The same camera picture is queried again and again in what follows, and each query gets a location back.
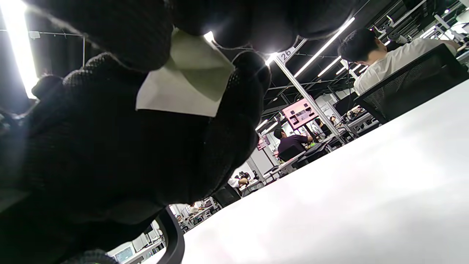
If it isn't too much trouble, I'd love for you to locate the person's right hand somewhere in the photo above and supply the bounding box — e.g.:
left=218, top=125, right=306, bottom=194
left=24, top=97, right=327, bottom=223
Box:
left=26, top=0, right=363, bottom=73

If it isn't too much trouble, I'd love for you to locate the person's left hand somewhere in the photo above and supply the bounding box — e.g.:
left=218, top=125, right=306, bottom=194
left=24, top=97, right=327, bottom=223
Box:
left=0, top=51, right=272, bottom=264

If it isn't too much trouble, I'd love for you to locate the green sticky note pad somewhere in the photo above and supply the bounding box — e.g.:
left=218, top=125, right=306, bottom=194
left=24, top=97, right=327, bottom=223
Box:
left=164, top=29, right=235, bottom=102

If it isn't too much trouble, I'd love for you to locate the single pale sticky note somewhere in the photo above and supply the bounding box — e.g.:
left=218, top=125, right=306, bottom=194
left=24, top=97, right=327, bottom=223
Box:
left=135, top=65, right=223, bottom=118

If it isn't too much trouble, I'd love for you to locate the ceiling light bar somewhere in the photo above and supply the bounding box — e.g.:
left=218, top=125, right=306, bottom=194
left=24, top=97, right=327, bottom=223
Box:
left=0, top=0, right=40, bottom=100
left=293, top=17, right=355, bottom=78

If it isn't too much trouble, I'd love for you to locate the black curved plastic bar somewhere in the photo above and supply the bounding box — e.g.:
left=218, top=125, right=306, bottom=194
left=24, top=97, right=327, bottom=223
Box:
left=154, top=205, right=186, bottom=264

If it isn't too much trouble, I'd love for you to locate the pink screen monitor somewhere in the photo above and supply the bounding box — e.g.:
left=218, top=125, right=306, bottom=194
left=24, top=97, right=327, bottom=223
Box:
left=281, top=98, right=319, bottom=130

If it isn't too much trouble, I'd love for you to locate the black mesh office chair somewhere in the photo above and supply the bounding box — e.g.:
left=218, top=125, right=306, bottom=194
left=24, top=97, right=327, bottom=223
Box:
left=353, top=44, right=469, bottom=124
left=211, top=183, right=243, bottom=209

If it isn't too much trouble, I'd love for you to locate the white metal post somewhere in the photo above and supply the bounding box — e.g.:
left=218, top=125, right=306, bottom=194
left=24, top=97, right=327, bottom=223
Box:
left=273, top=38, right=343, bottom=139

